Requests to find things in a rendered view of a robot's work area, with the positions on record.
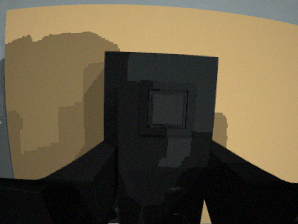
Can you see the tan rectangular floor panel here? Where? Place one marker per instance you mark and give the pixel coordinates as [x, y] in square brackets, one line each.
[55, 68]

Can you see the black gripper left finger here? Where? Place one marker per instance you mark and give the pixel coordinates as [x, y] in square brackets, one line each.
[82, 192]

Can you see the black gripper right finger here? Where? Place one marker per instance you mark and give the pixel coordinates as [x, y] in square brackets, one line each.
[237, 192]

